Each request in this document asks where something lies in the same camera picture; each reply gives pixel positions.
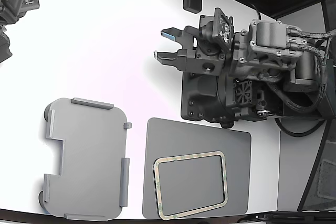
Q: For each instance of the tan rectangular frame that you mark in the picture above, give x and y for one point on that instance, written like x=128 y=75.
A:
x=157 y=182

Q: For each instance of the grey holder plate with rails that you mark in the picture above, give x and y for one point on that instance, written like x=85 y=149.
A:
x=89 y=155

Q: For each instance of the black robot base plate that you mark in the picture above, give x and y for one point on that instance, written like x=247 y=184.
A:
x=199 y=90

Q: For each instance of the black six-joint robot arm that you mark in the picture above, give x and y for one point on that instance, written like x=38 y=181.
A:
x=267 y=35

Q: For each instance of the wrist camera with circuit board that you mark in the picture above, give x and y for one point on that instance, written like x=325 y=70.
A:
x=221 y=28

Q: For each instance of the black machine assembly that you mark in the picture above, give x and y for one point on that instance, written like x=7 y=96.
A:
x=8 y=6

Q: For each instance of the black diagonal strut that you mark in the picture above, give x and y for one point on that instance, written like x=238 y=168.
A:
x=313 y=166

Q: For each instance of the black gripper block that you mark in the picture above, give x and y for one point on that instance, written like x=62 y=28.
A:
x=207 y=62

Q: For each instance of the grey flat mat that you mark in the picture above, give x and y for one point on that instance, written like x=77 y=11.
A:
x=197 y=137

